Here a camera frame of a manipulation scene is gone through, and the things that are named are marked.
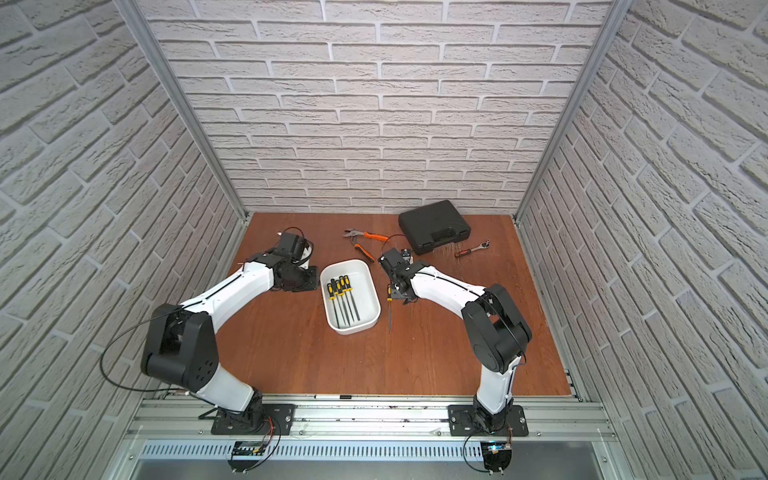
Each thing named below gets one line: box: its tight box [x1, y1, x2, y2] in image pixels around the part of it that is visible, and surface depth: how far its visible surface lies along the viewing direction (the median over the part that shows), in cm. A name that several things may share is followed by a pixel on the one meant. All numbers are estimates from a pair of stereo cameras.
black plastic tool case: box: [398, 200, 471, 256], surface depth 116 cm
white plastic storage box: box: [320, 259, 382, 335], surface depth 99 cm
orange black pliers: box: [343, 228, 391, 263], surface depth 116 cm
